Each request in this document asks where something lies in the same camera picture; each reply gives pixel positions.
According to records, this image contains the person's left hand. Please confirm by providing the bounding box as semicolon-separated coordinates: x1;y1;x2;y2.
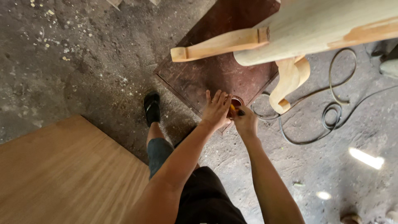
201;90;233;130

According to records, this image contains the person's right hand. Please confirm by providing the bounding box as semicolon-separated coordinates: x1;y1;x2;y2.
233;107;259;139

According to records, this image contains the yellow black handled tool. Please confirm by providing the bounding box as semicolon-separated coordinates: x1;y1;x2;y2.
229;104;246;117

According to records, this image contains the round rusty tin can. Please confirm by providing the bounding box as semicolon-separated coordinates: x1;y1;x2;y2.
229;95;245;119

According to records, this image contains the dark brown wooden board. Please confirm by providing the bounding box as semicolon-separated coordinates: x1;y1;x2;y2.
154;0;281;136

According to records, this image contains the person's bare lower leg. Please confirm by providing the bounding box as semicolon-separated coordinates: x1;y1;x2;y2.
146;122;166;147

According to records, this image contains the black sandal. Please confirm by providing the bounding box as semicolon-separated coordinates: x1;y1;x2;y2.
143;91;161;128

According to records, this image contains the person's grey trouser leg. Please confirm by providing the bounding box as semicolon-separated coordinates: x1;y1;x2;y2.
146;138;175;180

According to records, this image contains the person's black shirt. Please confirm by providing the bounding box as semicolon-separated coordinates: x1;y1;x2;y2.
174;166;248;224

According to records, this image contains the brown rounded object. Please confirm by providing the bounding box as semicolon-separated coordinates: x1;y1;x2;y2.
340;213;363;224

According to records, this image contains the dark grey object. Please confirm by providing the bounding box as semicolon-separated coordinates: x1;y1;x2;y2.
371;40;398;80

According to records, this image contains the light brown plywood sheet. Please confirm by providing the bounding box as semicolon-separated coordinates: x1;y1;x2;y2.
0;114;151;224

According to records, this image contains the black coiled cable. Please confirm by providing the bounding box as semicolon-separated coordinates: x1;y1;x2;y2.
250;85;398;146

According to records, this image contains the olive looped hose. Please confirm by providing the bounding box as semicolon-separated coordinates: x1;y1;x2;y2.
267;48;358;120

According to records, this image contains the carved pale wooden furniture frame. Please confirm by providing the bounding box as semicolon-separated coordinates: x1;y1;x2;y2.
170;0;398;115

